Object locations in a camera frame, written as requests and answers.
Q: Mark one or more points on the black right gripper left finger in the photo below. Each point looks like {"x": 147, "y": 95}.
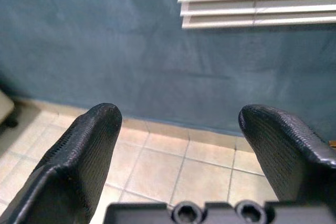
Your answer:
{"x": 78, "y": 161}

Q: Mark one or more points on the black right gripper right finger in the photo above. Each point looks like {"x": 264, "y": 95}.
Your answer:
{"x": 288, "y": 161}

